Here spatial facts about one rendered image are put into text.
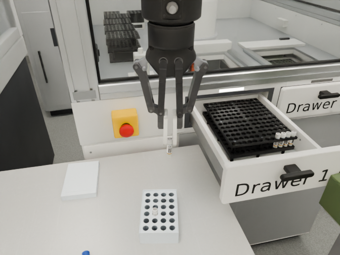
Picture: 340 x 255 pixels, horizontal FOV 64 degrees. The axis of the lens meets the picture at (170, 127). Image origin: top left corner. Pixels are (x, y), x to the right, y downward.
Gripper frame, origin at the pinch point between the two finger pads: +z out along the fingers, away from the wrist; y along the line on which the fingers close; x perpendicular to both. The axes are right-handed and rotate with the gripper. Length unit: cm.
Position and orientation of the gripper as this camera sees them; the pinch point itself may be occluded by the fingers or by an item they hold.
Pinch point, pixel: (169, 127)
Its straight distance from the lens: 54.0
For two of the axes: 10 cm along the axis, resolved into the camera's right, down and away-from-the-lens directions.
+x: -0.2, -5.6, 8.3
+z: -0.1, 8.3, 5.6
